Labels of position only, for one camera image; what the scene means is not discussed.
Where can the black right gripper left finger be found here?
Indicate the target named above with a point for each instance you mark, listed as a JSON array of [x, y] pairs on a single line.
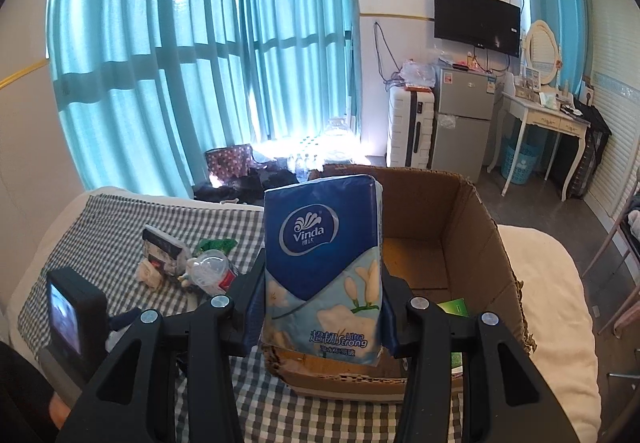
[[132, 395]]

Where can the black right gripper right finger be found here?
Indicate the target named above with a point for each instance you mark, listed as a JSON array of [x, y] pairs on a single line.
[[505, 397]]

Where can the floral tissue paper pack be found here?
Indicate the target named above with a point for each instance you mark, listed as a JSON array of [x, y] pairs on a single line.
[[163, 257]]

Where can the blue Vinda tissue pack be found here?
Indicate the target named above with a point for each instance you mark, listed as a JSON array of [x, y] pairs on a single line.
[[323, 246]]

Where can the green white card box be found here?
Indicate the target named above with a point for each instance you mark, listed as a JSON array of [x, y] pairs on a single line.
[[457, 314]]

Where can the clear plastic bottle red label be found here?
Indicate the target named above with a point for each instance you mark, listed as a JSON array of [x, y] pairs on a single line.
[[211, 273]]

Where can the green snack bag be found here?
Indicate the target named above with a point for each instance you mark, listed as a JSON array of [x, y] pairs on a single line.
[[224, 245]]

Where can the brown cardboard box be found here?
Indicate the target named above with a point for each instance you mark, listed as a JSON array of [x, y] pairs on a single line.
[[439, 237]]

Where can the polka dot storage bag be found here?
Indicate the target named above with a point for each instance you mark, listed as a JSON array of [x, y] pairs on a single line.
[[226, 163]]

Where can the black clothes pile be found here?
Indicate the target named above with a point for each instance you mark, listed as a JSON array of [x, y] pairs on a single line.
[[249, 189]]

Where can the blue laundry basket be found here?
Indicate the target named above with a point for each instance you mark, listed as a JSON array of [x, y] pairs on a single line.
[[524, 166]]

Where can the white suitcase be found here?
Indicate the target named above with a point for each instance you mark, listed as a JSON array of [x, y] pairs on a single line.
[[411, 117]]

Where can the teal window curtain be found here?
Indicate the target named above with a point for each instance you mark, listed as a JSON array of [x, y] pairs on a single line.
[[145, 87]]

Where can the large clear water jug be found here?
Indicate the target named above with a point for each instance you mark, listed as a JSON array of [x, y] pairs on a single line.
[[337, 143]]

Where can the silver mini fridge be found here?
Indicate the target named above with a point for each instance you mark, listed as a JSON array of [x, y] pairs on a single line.
[[464, 106]]

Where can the plastic bag on suitcase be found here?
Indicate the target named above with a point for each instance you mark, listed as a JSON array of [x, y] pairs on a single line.
[[418, 75]]

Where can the white oval mirror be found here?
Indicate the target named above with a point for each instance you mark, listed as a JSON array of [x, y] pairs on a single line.
[[541, 52]]

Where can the black wall television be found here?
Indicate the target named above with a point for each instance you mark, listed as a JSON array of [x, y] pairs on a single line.
[[490, 24]]

